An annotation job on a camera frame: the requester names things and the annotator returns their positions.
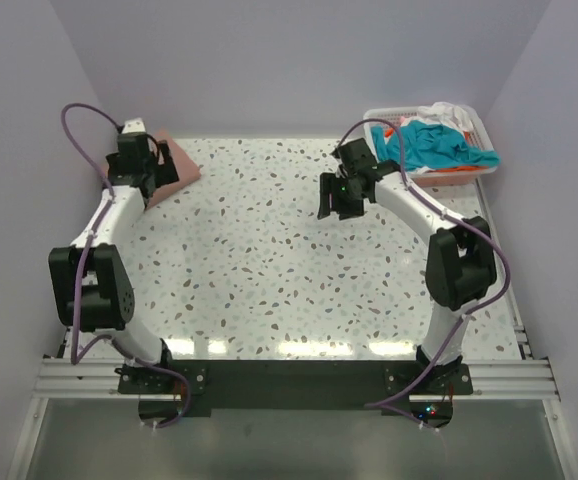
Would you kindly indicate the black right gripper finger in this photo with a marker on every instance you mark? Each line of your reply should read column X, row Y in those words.
column 349, row 209
column 326, row 203

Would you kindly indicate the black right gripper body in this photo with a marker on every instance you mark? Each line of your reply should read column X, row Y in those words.
column 344, row 189

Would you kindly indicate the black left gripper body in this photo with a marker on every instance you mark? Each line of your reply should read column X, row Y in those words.
column 151, row 165

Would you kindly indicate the pink printed t-shirt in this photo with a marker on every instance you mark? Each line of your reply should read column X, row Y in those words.
column 188, row 171

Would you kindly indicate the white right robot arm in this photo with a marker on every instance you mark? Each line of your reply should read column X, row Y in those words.
column 460, row 266

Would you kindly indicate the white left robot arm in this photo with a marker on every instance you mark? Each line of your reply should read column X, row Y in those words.
column 93, row 292

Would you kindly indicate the teal t-shirt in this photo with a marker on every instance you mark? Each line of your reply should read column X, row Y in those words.
column 429, row 145

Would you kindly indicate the white t-shirt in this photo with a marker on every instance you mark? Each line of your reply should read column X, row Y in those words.
column 442, row 113

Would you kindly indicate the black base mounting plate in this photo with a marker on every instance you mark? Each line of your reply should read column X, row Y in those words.
column 197, row 388

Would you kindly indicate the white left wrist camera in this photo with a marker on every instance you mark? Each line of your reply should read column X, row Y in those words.
column 135, row 125

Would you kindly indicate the aluminium rail frame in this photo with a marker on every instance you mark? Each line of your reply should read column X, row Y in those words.
column 495, row 380

